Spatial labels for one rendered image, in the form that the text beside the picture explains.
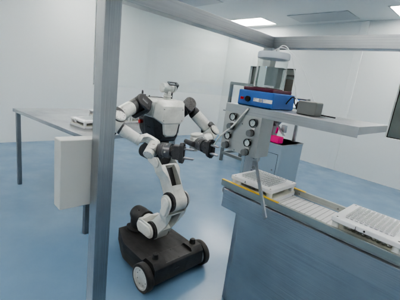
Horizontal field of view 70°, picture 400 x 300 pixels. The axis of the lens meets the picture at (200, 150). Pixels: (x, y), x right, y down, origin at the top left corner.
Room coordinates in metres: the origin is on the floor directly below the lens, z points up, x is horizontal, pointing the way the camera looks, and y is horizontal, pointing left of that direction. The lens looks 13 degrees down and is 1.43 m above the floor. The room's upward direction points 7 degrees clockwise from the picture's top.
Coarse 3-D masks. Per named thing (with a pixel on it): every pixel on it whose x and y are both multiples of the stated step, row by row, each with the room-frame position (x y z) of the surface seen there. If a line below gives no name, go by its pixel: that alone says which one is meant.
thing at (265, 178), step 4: (260, 172) 1.51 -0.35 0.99; (252, 176) 1.43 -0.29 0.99; (256, 176) 1.43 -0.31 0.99; (260, 176) 1.45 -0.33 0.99; (264, 176) 1.45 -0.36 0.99; (268, 176) 1.46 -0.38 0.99; (272, 176) 1.47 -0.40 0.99; (264, 180) 1.38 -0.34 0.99; (268, 180) 1.39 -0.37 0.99; (272, 180) 1.41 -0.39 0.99; (276, 180) 1.40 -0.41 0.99
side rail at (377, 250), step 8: (224, 184) 1.43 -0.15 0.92; (232, 184) 1.40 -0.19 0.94; (240, 192) 1.36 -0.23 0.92; (248, 192) 1.32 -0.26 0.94; (256, 200) 1.29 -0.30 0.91; (264, 200) 1.26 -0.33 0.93; (280, 208) 1.20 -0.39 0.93; (288, 208) 1.17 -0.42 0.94; (296, 216) 1.14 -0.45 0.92; (304, 216) 1.12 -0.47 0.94; (312, 224) 1.09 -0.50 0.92; (320, 224) 1.07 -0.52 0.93; (328, 224) 1.06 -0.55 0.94; (328, 232) 1.04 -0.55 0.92; (336, 232) 1.02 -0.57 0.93; (344, 232) 1.01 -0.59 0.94; (352, 240) 0.98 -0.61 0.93; (360, 240) 0.96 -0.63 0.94; (368, 248) 0.94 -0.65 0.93; (376, 248) 0.93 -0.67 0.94; (384, 248) 0.92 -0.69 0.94; (384, 256) 0.91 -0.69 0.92; (392, 256) 0.89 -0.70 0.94
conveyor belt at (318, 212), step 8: (280, 200) 1.34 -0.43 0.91; (288, 200) 1.36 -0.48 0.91; (296, 200) 1.37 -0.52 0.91; (304, 200) 1.39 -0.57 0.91; (272, 208) 1.24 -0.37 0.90; (296, 208) 1.26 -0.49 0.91; (304, 208) 1.28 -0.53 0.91; (312, 208) 1.29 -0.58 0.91; (320, 208) 1.30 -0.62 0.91; (312, 216) 1.20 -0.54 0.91; (320, 216) 1.21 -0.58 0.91; (328, 216) 1.22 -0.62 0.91; (344, 240) 1.02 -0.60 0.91; (360, 248) 0.97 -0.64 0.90; (376, 256) 0.94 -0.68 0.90
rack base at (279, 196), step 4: (248, 188) 1.39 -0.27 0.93; (280, 192) 1.39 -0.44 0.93; (284, 192) 1.39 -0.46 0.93; (288, 192) 1.40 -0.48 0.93; (292, 192) 1.42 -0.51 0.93; (272, 196) 1.31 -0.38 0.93; (276, 196) 1.32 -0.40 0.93; (280, 196) 1.34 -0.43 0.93; (284, 196) 1.36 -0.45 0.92; (288, 196) 1.39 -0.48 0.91; (276, 200) 1.31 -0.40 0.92
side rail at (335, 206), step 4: (296, 192) 1.43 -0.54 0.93; (300, 192) 1.42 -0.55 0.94; (304, 192) 1.41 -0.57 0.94; (300, 196) 1.42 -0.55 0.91; (304, 196) 1.40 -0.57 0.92; (308, 196) 1.39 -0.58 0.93; (312, 196) 1.37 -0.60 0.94; (316, 196) 1.36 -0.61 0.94; (312, 200) 1.37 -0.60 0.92; (316, 200) 1.36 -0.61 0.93; (320, 200) 1.35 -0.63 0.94; (324, 200) 1.33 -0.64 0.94; (320, 204) 1.34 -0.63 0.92; (324, 204) 1.33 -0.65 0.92; (328, 204) 1.32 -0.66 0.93; (332, 204) 1.30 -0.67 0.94; (336, 204) 1.29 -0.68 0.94; (332, 208) 1.30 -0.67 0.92; (336, 208) 1.29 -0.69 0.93; (340, 208) 1.28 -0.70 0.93; (344, 208) 1.27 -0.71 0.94
